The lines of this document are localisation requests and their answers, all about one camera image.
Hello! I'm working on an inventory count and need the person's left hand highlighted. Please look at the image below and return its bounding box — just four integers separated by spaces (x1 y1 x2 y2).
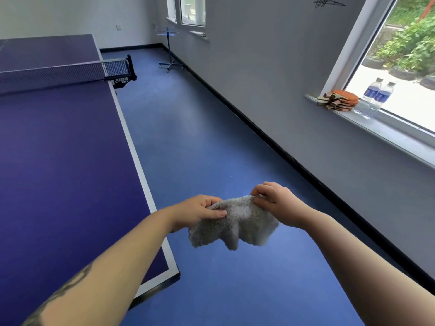
165 195 227 233

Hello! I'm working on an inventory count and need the person's right hand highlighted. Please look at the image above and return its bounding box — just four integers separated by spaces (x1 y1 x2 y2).
250 181 312 230

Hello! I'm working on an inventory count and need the grey cleaning cloth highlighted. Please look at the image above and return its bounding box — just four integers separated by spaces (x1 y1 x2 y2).
188 195 280 251

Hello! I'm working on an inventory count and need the person's right forearm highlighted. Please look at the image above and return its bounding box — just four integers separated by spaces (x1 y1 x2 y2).
299 208 435 326

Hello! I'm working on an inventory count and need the person's left forearm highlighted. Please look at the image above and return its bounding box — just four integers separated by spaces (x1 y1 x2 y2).
22 206 174 326

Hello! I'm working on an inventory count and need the stack of table tennis paddles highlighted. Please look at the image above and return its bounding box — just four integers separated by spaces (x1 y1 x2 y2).
316 89 360 112

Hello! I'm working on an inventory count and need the blue table tennis table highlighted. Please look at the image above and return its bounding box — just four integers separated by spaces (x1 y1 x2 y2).
0 34 181 326

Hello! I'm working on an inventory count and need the dark blue table tennis net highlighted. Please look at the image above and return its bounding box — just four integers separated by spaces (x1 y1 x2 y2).
0 58 131 96

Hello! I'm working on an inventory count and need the grey window sill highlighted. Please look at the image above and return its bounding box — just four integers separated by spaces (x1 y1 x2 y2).
304 93 435 170

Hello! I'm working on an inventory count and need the clear water bottle blue label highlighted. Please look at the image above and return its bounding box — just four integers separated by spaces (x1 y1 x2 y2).
355 77 385 114
362 81 396 120

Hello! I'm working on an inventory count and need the white window sill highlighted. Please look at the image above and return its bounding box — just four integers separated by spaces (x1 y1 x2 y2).
165 16 210 43

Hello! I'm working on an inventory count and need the white open window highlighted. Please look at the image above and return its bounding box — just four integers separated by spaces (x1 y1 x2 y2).
321 0 435 148

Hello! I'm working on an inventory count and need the black net post clamp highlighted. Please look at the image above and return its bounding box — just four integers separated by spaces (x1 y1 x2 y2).
103 54 138 89

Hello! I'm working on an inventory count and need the blue metal frame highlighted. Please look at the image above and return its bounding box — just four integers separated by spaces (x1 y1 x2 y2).
155 25 184 73

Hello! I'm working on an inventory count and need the white double window frame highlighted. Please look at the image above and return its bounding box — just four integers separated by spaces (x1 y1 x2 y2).
165 0 208 28

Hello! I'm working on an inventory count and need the black wire wall decoration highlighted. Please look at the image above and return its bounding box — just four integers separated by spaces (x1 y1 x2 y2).
312 0 347 9

